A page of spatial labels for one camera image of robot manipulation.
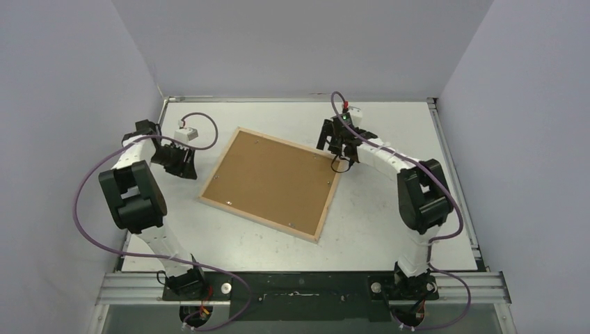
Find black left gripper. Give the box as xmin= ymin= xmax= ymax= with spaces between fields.
xmin=151 ymin=143 xmax=197 ymax=180

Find brown frame backing board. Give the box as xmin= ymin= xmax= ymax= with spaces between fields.
xmin=202 ymin=131 xmax=339 ymax=237

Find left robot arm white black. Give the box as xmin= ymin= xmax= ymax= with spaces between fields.
xmin=98 ymin=120 xmax=208 ymax=300

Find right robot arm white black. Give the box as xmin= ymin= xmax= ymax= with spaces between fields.
xmin=317 ymin=112 xmax=454 ymax=299

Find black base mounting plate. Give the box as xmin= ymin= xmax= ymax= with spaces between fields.
xmin=162 ymin=270 xmax=439 ymax=327

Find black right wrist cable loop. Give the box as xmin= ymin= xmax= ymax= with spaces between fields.
xmin=330 ymin=155 xmax=353 ymax=174

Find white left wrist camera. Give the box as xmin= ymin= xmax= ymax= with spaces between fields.
xmin=173 ymin=127 xmax=198 ymax=143

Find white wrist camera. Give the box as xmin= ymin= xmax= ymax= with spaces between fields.
xmin=342 ymin=102 xmax=363 ymax=127
xmin=173 ymin=127 xmax=198 ymax=143

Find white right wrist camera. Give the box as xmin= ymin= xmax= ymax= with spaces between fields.
xmin=342 ymin=102 xmax=363 ymax=127

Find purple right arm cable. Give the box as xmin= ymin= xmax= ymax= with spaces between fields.
xmin=330 ymin=91 xmax=472 ymax=332

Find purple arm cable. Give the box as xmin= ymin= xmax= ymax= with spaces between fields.
xmin=72 ymin=112 xmax=253 ymax=333
xmin=330 ymin=91 xmax=472 ymax=332

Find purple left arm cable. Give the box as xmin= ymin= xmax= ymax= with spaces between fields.
xmin=72 ymin=112 xmax=253 ymax=333

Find aluminium front rail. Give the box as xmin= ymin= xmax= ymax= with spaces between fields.
xmin=95 ymin=272 xmax=512 ymax=305

